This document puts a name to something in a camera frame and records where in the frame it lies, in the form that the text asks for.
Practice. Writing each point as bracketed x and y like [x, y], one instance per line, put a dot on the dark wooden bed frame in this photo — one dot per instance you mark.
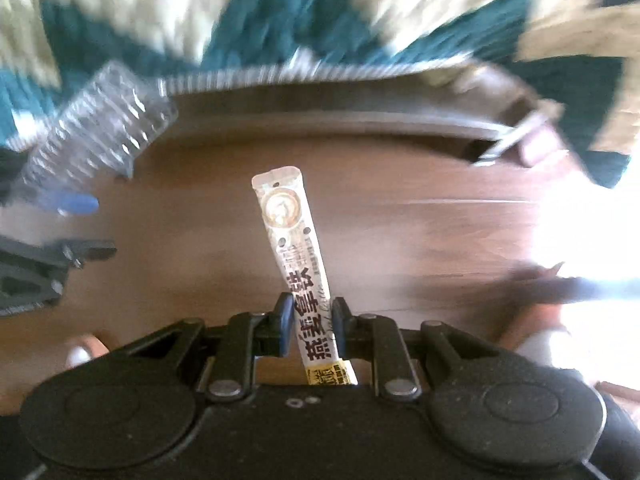
[480, 103]

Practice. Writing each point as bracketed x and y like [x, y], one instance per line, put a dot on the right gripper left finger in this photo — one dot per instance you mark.
[282, 322]

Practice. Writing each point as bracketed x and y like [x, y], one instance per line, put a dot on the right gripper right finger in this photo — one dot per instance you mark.
[343, 323]

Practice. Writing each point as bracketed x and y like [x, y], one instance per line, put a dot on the white coffee stick sachet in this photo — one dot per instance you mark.
[294, 241]

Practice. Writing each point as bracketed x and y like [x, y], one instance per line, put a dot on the clear plastic bottle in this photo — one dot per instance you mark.
[105, 127]

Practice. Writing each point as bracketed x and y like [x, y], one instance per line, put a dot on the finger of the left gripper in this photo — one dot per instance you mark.
[69, 203]

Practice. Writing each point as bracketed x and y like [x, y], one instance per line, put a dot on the teal cream knitted blanket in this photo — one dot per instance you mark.
[581, 53]

